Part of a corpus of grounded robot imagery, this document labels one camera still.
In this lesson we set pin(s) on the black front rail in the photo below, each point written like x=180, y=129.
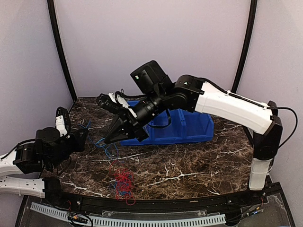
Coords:
x=97, y=205

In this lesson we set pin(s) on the black frame post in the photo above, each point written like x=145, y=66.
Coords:
x=60, y=50
x=246, y=45

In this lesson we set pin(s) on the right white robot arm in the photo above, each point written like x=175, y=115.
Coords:
x=194, y=94

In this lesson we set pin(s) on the clear acrylic plate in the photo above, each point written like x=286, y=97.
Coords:
x=135, y=215

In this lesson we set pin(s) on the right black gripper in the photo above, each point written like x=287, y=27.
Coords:
x=134, y=129

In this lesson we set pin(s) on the left black frame post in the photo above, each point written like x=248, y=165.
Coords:
x=60, y=50

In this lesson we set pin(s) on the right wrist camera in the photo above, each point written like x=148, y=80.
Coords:
x=105, y=102

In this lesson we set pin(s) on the blue three-compartment plastic bin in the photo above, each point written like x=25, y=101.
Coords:
x=185, y=127

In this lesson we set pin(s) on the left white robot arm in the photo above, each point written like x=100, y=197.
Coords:
x=45, y=152

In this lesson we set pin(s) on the right black frame post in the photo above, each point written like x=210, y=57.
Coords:
x=246, y=45

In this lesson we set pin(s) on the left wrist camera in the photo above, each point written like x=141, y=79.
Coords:
x=62, y=122

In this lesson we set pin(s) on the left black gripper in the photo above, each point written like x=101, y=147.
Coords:
x=80, y=142

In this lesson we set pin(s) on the white slotted cable duct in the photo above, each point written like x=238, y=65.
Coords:
x=95, y=220

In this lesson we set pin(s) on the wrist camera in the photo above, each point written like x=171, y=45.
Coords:
x=62, y=122
x=105, y=102

